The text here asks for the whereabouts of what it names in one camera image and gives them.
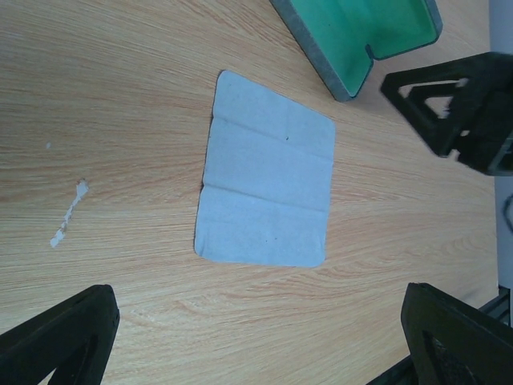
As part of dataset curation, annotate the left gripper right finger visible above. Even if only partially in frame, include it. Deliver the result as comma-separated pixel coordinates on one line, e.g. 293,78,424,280
372,283,512,384

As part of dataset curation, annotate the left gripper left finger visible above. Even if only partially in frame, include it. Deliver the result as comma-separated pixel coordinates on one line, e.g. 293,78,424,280
1,285,119,384

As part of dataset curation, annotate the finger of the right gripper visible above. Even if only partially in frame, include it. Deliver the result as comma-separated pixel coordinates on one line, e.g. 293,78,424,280
381,52,512,176

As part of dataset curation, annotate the grey glasses case green lining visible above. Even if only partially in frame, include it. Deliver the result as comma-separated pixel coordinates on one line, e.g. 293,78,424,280
271,0,443,102

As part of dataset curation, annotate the light blue cleaning cloth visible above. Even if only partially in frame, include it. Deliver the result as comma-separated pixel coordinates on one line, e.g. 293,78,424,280
194,71,336,268

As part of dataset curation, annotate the white paint mark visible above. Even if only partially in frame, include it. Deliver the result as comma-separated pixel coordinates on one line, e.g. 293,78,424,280
50,179,89,248

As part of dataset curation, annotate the black aluminium frame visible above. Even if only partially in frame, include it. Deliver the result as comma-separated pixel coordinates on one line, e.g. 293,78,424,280
479,286,511,326

